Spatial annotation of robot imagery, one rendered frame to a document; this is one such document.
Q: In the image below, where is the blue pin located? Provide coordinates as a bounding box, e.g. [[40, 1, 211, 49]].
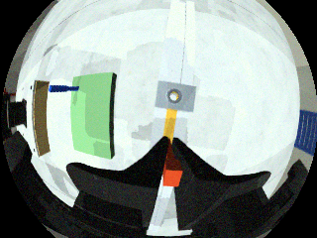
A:
[[49, 84, 79, 92]]

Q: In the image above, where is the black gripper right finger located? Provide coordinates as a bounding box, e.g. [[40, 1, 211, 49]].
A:
[[171, 138, 270, 231]]

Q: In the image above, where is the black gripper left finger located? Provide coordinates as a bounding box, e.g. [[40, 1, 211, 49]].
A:
[[66, 136, 169, 227]]

